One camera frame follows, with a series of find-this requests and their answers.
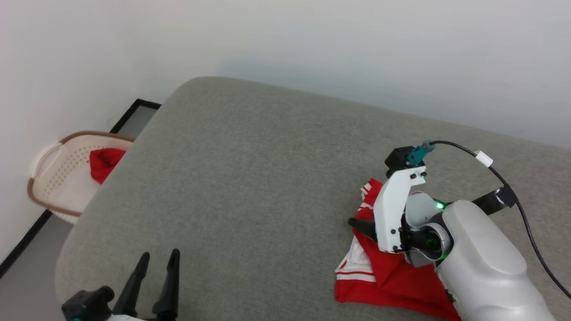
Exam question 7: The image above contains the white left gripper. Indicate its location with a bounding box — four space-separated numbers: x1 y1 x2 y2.
107 248 181 321

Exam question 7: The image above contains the black baseboard strip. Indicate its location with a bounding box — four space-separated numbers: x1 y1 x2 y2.
0 99 162 279

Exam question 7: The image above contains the red cloth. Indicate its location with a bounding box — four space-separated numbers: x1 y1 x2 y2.
89 148 127 185

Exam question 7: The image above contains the red garment with white trim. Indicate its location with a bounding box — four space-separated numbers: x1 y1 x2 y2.
335 178 462 321

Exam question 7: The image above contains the cream perforated laundry basket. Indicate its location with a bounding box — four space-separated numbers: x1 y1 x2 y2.
27 131 135 225

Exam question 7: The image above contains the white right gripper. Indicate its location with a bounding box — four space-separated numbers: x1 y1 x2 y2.
348 166 453 268

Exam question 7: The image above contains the black cable strap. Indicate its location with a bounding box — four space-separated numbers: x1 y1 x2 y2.
473 185 518 214

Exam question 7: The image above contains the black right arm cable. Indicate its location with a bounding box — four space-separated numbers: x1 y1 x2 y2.
407 140 571 299

